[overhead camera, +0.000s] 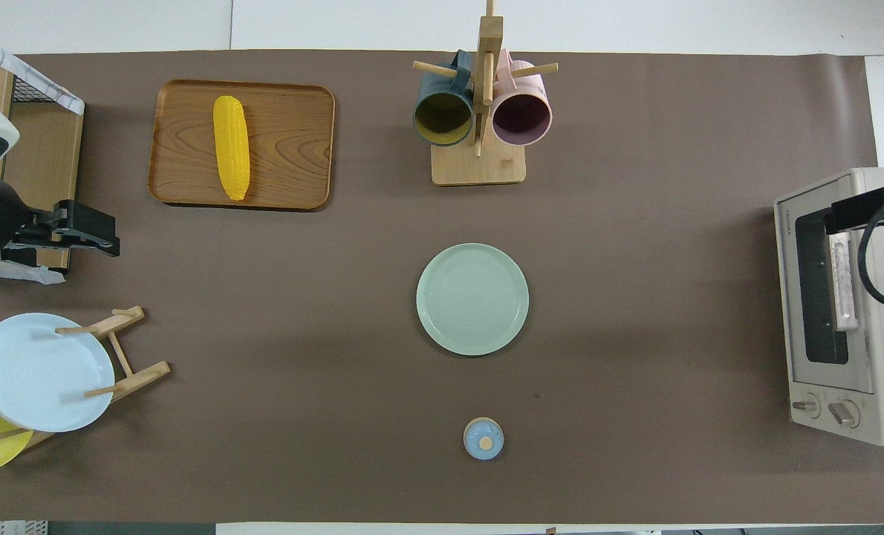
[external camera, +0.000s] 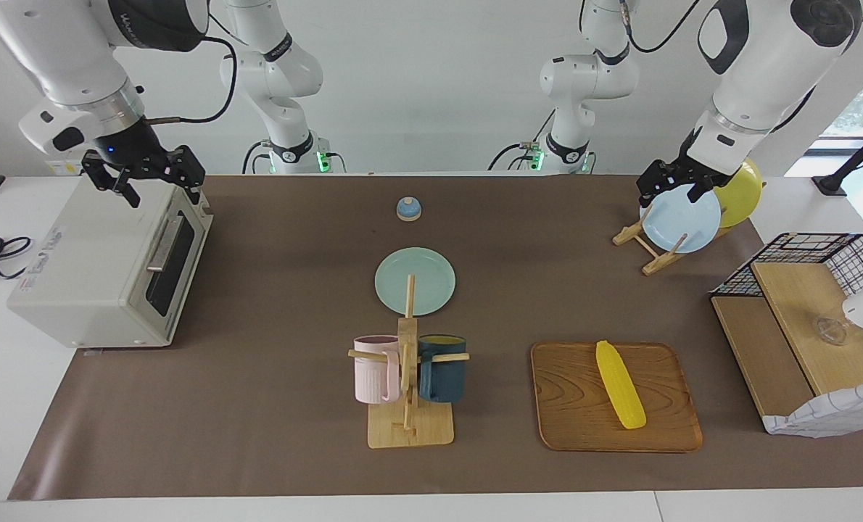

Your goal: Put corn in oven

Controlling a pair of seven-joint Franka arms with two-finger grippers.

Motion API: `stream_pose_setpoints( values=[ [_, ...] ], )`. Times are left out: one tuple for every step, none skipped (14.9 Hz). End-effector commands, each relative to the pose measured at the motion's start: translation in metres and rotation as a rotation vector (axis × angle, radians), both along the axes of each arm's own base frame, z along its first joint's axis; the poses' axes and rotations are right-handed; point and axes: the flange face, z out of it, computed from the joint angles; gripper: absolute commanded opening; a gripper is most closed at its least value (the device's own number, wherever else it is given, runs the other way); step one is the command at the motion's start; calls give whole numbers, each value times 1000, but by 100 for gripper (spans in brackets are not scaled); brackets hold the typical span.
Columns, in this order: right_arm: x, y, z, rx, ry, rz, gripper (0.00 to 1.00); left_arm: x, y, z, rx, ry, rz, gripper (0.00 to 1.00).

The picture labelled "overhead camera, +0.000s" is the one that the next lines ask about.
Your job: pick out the wooden serving tray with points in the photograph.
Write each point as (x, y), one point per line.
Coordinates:
(286, 148)

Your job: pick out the small blue round lid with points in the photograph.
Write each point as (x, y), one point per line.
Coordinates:
(483, 438)

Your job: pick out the oven control knob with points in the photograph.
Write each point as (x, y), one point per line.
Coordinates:
(806, 406)
(844, 413)

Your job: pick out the pink mug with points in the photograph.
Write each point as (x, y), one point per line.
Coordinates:
(521, 119)

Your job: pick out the brown table mat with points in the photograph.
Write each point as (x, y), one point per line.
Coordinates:
(264, 334)

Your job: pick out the white checked cloth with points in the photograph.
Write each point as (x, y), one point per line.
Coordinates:
(41, 78)

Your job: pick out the wooden plate rack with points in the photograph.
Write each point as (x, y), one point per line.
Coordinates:
(141, 375)

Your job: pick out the pale green plate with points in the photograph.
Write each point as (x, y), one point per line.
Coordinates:
(472, 299)

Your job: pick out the glass oven door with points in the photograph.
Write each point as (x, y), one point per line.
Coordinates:
(813, 297)

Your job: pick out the yellow corn cob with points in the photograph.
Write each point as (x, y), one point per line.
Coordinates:
(232, 148)

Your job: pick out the dark blue mug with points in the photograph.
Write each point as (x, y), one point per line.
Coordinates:
(442, 119)

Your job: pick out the light blue plate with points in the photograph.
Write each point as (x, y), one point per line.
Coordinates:
(41, 371)

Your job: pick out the wooden two-tier shelf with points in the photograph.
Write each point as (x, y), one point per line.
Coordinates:
(41, 163)

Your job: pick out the wooden mug rack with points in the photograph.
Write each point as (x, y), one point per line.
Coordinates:
(479, 167)

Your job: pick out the crumpled white sheet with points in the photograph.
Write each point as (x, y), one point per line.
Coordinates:
(11, 273)

